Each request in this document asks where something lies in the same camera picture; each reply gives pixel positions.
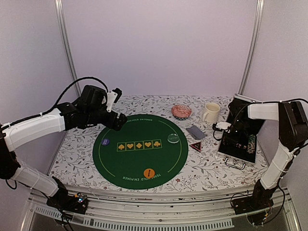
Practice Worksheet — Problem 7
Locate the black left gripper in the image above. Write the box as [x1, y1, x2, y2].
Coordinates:
[86, 107, 128, 130]

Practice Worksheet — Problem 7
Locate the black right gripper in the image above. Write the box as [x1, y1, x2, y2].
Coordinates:
[224, 119, 249, 146]

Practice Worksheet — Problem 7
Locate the blue round blind button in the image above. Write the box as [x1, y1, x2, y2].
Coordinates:
[101, 138, 110, 146]

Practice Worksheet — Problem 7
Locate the clear green dealer button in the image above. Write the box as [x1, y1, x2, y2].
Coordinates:
[167, 133, 180, 144]

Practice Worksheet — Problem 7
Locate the orange round blind button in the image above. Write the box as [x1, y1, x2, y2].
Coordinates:
[143, 168, 155, 179]

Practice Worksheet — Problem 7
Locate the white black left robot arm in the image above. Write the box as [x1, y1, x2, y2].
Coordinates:
[0, 85, 127, 209]

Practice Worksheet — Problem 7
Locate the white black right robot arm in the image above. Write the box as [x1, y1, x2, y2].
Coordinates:
[221, 98, 308, 210]

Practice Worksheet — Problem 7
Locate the aluminium poker chip case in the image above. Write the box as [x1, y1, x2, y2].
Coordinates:
[217, 94, 265, 170]

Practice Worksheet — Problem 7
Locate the green chip stack in case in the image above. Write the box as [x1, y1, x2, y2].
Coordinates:
[247, 134, 256, 154]

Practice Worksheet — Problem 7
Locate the cream ceramic mug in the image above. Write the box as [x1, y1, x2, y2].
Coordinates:
[201, 103, 220, 123]

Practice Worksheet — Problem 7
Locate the red black triangle token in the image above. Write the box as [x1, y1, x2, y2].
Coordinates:
[190, 141, 202, 153]

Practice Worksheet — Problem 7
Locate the round green poker mat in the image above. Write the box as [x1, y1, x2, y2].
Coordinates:
[92, 114, 189, 190]

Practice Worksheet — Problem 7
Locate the red patterned small bowl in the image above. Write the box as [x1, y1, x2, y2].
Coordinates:
[171, 104, 192, 120]

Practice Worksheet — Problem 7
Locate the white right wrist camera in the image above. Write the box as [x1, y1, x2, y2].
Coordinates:
[212, 122, 231, 131]

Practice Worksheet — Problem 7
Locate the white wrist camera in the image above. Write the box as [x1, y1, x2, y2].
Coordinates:
[106, 88, 122, 113]
[212, 122, 231, 131]

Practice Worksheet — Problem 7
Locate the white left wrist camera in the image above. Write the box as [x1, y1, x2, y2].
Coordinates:
[106, 88, 122, 113]

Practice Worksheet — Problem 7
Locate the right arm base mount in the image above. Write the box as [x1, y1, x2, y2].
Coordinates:
[230, 193, 274, 226]

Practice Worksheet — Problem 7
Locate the right aluminium frame post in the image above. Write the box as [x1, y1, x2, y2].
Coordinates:
[238, 0, 264, 95]

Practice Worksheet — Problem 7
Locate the aluminium frame post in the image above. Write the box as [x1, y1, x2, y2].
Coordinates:
[238, 0, 264, 95]
[54, 0, 84, 102]

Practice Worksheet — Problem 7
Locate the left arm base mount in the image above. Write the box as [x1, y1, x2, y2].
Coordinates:
[46, 191, 89, 215]

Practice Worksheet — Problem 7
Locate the aluminium front rail frame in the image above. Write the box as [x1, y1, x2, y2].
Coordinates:
[21, 186, 302, 231]

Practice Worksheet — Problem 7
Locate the left aluminium frame post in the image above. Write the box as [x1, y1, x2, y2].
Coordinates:
[54, 0, 84, 102]

